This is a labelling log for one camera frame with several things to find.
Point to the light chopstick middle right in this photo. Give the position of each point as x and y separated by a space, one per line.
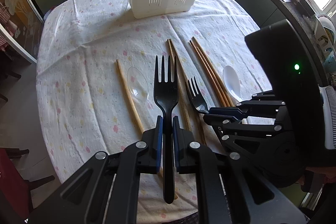
191 116

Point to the large black plastic fork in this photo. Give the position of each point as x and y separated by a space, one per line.
166 98

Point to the brown chopstick left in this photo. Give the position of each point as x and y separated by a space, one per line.
209 75

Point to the glass sliding door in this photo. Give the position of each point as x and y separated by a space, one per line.
21 28

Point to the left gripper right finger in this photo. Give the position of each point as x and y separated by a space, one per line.
226 194

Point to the white plastic spoon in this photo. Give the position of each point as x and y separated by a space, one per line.
232 84

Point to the light chopstick middle left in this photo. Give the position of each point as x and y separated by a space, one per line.
182 103

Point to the small black plastic fork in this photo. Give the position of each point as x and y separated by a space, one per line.
195 96

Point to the brown chopstick middle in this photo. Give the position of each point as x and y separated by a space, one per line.
211 74

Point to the brown chopstick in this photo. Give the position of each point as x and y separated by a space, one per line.
214 70
211 74

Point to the brown chopstick right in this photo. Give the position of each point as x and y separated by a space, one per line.
214 70

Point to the clear plastic spoon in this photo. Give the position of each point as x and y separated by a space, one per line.
137 85

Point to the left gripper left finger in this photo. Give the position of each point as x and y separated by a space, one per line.
105 189

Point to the dark red wooden chair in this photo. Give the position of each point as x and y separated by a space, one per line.
16 201

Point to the floral white tablecloth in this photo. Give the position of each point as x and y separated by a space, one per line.
86 45

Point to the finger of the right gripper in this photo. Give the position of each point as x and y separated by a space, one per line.
247 142
264 105

